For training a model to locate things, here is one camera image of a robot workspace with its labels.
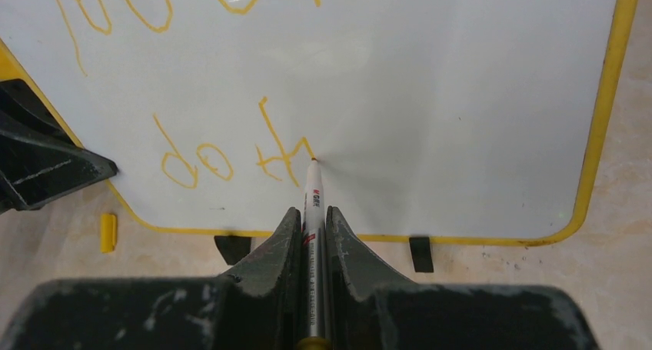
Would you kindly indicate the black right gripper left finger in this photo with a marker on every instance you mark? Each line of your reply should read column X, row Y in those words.
column 252, row 305

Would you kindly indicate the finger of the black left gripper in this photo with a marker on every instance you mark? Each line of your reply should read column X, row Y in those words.
column 20, row 102
column 37, row 169

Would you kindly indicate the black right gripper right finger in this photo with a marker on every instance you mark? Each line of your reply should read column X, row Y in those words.
column 376, row 307

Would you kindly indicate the white marker pen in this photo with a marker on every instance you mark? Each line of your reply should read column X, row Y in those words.
column 315, row 330

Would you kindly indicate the yellow marker cap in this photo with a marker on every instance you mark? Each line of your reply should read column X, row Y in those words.
column 108, row 232

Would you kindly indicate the yellow framed whiteboard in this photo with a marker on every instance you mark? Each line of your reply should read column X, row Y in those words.
column 467, row 121

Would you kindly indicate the black whiteboard stand clip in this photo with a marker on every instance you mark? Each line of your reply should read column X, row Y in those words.
column 233, row 248

